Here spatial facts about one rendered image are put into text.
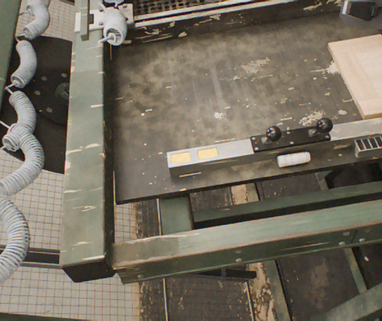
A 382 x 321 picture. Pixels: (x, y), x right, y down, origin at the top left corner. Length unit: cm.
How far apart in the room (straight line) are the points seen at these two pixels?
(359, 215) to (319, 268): 207
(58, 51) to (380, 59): 141
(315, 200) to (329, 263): 189
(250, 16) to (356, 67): 39
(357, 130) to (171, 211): 52
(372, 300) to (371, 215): 76
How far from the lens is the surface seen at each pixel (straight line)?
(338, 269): 296
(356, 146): 117
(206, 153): 111
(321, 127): 103
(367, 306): 177
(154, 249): 98
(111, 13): 132
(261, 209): 112
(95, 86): 126
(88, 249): 96
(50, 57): 213
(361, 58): 142
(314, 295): 312
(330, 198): 116
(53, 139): 179
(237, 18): 152
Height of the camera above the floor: 212
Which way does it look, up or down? 25 degrees down
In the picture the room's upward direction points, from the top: 79 degrees counter-clockwise
